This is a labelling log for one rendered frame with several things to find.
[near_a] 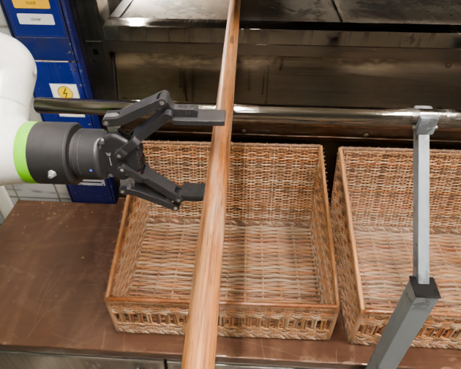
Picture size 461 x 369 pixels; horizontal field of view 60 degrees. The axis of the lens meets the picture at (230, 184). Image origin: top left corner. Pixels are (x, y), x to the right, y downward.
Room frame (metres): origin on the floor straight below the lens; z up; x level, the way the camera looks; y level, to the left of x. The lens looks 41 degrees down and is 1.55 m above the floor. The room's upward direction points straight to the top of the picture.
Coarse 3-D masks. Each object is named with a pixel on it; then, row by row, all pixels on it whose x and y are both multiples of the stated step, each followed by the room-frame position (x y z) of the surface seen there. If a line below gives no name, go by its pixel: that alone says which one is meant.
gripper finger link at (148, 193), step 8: (136, 184) 0.47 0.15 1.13; (144, 184) 0.48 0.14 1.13; (120, 192) 0.46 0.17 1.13; (128, 192) 0.46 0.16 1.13; (136, 192) 0.46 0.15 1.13; (144, 192) 0.46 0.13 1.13; (152, 192) 0.47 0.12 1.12; (152, 200) 0.46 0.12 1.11; (160, 200) 0.46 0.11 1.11; (168, 200) 0.47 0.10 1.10; (168, 208) 0.46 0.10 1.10; (176, 208) 0.46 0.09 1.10
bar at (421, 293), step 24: (288, 120) 0.63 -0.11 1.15; (312, 120) 0.63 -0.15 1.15; (336, 120) 0.62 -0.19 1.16; (360, 120) 0.62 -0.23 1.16; (384, 120) 0.62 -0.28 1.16; (408, 120) 0.61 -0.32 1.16; (432, 120) 0.60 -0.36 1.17; (456, 120) 0.61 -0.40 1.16; (408, 288) 0.42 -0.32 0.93; (432, 288) 0.40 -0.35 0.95; (408, 312) 0.39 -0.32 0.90; (384, 336) 0.42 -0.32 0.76; (408, 336) 0.39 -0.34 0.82; (384, 360) 0.39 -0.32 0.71
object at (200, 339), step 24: (240, 0) 1.16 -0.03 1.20; (216, 144) 0.48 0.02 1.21; (216, 168) 0.42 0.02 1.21; (216, 192) 0.38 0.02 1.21; (216, 216) 0.33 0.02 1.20; (216, 240) 0.30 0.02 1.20; (216, 264) 0.27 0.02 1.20; (192, 288) 0.24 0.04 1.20; (216, 288) 0.24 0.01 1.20; (192, 312) 0.21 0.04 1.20; (216, 312) 0.21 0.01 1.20; (192, 336) 0.18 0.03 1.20; (216, 336) 0.19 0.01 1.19; (192, 360) 0.16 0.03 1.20
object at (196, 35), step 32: (128, 32) 1.02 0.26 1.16; (160, 32) 1.02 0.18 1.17; (192, 32) 1.01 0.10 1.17; (224, 32) 1.01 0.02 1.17; (256, 32) 1.00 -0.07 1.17; (288, 32) 1.00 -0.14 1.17; (320, 32) 1.00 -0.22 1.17; (352, 32) 0.99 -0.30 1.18; (384, 32) 0.99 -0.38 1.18; (416, 32) 0.98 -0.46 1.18; (448, 32) 0.98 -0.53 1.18
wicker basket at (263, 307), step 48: (144, 144) 0.98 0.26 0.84; (192, 144) 0.98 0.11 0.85; (240, 144) 0.97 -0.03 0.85; (288, 144) 0.97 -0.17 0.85; (240, 192) 0.93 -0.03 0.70; (288, 192) 0.93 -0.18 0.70; (144, 240) 0.83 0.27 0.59; (192, 240) 0.83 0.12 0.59; (240, 240) 0.83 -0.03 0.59; (288, 240) 0.83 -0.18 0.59; (144, 288) 0.65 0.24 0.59; (240, 288) 0.65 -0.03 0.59; (288, 288) 0.65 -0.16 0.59; (336, 288) 0.54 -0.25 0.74; (240, 336) 0.51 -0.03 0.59; (288, 336) 0.51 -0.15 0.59
